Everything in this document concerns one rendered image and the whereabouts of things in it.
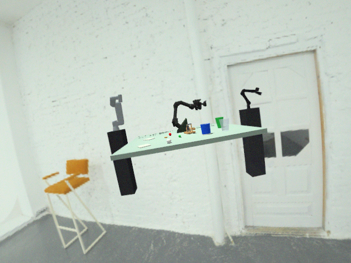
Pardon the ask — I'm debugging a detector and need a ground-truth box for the blue cup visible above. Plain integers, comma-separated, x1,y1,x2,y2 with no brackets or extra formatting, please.
201,123,211,135

